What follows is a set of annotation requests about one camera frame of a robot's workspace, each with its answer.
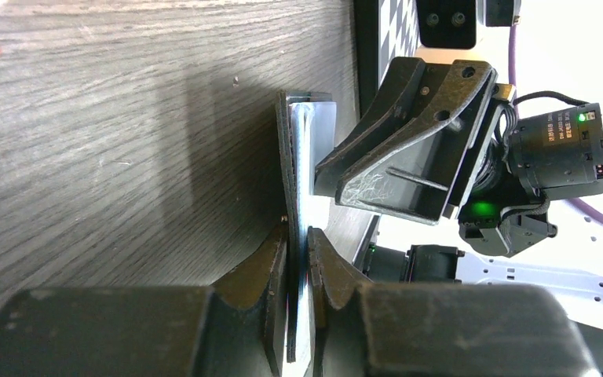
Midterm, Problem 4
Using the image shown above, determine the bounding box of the black white checkerboard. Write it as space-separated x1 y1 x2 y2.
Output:
353 0 422 272

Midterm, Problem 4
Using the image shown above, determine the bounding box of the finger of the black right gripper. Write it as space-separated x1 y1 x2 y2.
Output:
313 57 432 198

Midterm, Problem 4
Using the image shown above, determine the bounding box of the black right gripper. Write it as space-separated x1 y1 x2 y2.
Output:
334 59 603 257

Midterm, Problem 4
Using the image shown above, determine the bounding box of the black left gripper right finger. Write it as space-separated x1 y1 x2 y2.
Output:
308 228 600 376

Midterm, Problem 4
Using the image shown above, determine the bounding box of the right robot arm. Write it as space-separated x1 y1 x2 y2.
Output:
308 57 603 376

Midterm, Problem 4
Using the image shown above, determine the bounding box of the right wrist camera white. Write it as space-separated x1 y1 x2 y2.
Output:
415 0 521 51

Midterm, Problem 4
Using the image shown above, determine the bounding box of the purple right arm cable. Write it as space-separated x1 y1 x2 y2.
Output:
506 23 603 240

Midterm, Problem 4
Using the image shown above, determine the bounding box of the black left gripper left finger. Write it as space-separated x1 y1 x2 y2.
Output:
0 225 288 376

